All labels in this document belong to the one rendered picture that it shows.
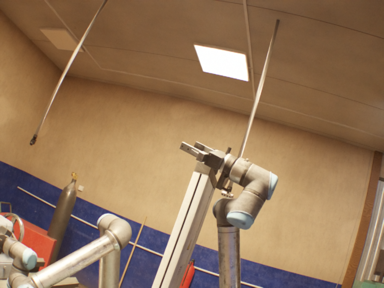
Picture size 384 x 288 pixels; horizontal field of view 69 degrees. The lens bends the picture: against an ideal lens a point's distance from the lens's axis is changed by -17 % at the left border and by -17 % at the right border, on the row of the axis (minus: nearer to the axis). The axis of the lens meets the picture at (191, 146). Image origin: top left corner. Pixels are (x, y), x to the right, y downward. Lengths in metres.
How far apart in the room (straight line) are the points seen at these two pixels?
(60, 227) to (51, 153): 2.28
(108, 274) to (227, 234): 0.74
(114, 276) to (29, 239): 2.48
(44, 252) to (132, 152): 2.26
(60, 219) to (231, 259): 3.03
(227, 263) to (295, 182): 3.59
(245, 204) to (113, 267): 0.85
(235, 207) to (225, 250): 0.21
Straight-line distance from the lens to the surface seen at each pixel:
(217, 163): 1.13
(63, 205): 4.02
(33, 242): 4.07
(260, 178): 1.12
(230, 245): 1.23
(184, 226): 1.22
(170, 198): 4.86
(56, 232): 4.06
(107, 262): 1.69
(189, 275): 4.57
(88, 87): 6.16
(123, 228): 1.53
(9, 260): 1.95
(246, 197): 1.10
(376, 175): 5.03
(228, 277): 1.26
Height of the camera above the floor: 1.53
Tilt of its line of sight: 14 degrees up
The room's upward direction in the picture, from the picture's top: 20 degrees clockwise
